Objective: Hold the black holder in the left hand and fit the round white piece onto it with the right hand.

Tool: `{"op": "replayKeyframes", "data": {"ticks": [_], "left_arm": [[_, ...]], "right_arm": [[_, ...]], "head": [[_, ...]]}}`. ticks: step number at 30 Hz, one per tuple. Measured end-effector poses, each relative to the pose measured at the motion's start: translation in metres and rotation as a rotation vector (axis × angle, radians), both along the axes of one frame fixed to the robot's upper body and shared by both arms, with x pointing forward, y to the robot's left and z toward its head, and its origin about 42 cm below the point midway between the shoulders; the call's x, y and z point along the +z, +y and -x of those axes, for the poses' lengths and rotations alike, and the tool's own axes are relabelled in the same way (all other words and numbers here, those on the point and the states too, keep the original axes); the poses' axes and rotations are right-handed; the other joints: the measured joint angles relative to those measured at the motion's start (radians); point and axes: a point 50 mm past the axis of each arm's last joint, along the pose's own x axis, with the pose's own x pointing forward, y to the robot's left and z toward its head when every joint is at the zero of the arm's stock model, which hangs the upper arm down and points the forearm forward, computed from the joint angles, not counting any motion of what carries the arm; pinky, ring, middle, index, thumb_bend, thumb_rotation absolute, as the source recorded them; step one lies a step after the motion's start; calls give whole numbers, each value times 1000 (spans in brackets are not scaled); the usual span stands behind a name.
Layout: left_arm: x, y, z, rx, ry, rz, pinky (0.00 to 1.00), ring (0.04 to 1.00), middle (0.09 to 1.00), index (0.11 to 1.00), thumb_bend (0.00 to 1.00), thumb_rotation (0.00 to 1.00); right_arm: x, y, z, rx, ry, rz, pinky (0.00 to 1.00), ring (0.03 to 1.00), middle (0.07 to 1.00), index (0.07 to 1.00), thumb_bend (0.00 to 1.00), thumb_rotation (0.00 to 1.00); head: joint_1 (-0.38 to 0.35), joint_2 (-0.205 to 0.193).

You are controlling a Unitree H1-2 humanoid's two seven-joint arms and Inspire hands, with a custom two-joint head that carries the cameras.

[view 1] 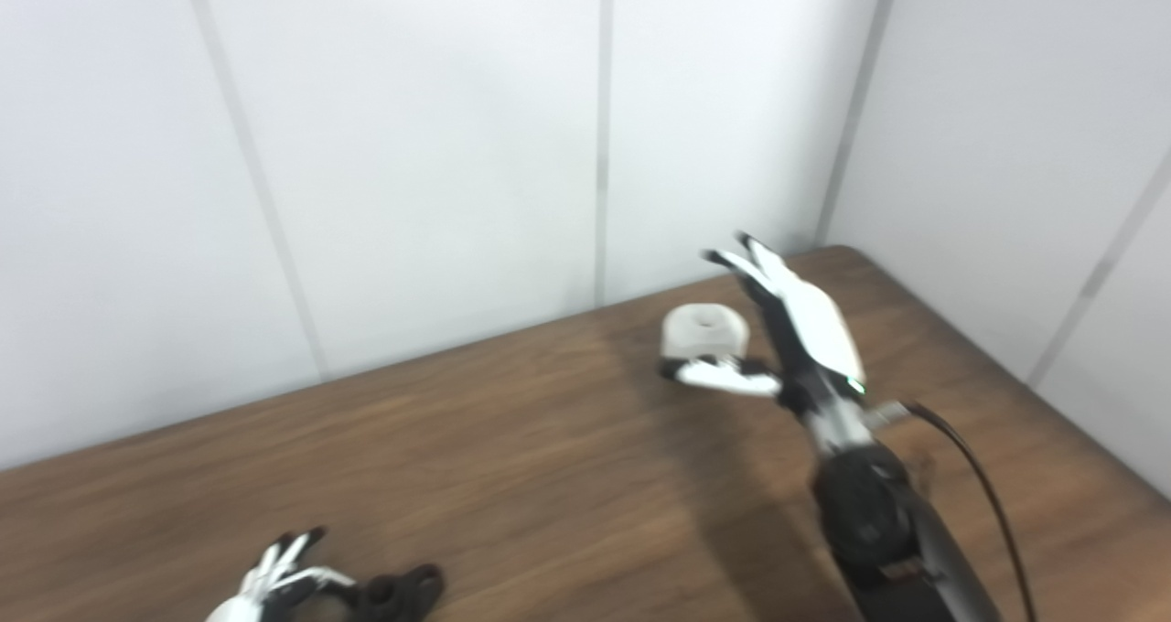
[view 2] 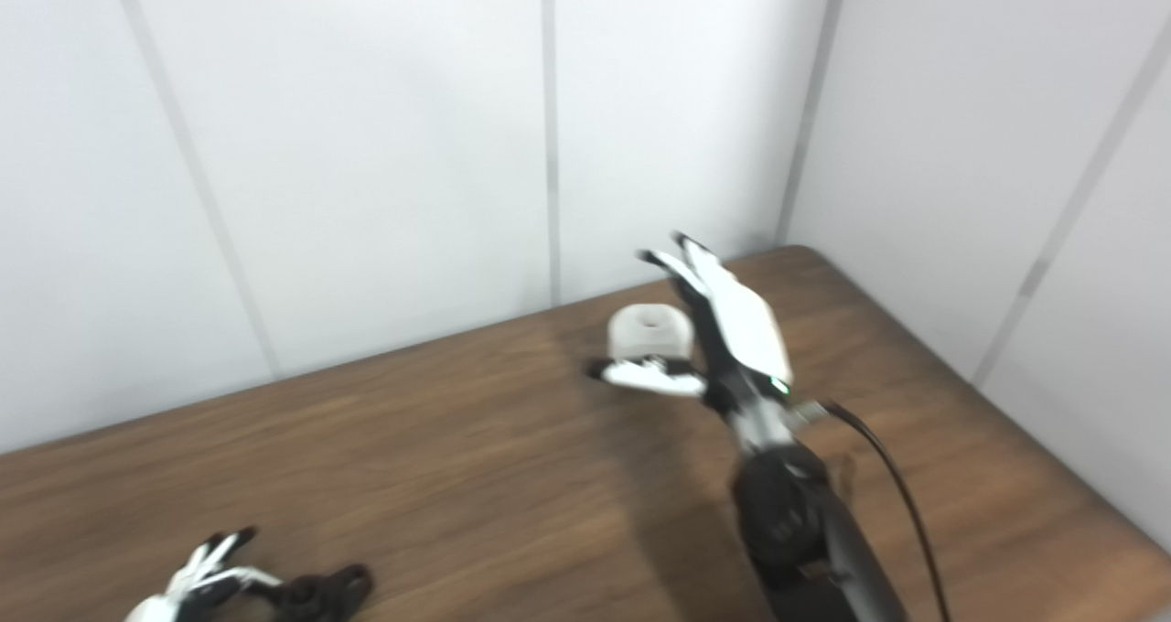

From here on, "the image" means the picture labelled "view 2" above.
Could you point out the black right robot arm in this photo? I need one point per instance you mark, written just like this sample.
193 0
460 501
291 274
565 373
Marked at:
805 530

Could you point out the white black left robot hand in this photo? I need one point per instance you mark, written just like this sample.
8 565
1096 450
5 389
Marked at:
197 581

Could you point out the round white plastic piece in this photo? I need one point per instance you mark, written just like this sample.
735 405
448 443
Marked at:
645 329

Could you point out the black flanged holder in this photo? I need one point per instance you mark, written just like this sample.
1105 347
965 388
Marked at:
320 595

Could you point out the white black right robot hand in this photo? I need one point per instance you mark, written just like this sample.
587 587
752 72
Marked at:
746 329

